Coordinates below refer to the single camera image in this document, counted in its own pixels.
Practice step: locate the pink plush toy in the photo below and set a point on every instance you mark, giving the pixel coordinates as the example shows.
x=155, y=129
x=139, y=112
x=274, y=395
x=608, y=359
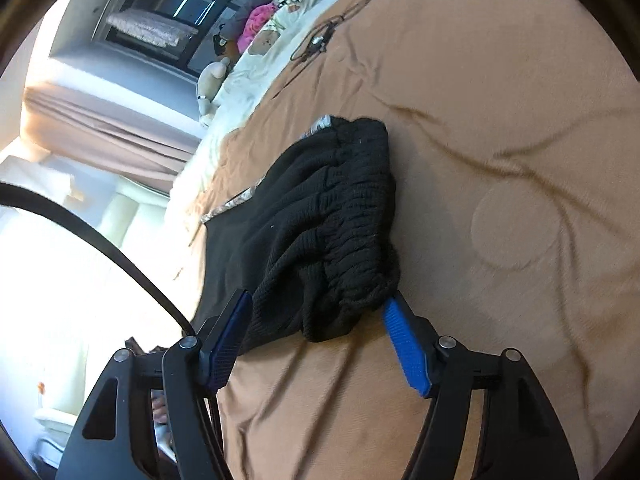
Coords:
x=256, y=22

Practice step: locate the brown bed blanket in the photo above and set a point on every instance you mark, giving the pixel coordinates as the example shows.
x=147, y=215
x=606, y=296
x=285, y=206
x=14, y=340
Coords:
x=500, y=85

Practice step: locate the dark framed window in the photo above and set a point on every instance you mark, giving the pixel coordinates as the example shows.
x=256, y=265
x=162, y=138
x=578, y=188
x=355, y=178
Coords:
x=185, y=0

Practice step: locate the cream plush toy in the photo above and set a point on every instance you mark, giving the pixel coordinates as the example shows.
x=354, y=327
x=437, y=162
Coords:
x=212, y=85

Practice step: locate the white fluffy duvet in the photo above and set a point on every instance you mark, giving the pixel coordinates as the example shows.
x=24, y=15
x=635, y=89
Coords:
x=240, y=95

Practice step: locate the beige curtain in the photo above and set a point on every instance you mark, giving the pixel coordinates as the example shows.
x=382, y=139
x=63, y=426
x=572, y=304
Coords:
x=100, y=130

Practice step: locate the white cushioned sofa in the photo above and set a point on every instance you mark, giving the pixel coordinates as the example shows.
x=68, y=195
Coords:
x=130, y=220

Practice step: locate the black knit pants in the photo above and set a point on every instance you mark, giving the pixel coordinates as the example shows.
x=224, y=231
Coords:
x=320, y=220

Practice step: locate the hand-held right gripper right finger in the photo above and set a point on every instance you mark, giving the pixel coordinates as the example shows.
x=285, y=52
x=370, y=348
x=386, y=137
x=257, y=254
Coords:
x=405, y=345

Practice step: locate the dark plush toy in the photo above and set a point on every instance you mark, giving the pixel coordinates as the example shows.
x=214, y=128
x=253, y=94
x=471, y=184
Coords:
x=224, y=46

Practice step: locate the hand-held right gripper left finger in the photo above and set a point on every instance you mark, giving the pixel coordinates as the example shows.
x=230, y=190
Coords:
x=229, y=331

